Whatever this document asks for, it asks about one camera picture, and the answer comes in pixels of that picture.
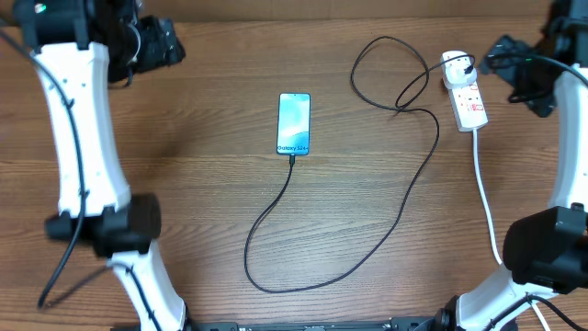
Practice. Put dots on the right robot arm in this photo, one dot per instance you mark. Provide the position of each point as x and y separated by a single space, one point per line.
544 254

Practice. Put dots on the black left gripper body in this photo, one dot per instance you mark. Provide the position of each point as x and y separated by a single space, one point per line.
156 50

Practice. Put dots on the white power strip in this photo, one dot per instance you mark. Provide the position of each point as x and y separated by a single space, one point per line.
468 107

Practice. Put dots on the Samsung Galaxy smartphone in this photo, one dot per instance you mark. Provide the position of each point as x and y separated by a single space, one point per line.
294 124

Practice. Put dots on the white charger plug adapter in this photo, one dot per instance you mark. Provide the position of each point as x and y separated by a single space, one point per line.
458 68

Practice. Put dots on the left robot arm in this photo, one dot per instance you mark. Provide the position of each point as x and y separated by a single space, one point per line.
80 48

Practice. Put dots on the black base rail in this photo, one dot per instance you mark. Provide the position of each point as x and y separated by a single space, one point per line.
394 324

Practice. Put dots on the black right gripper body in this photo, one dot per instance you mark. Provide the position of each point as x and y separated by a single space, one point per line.
533 81

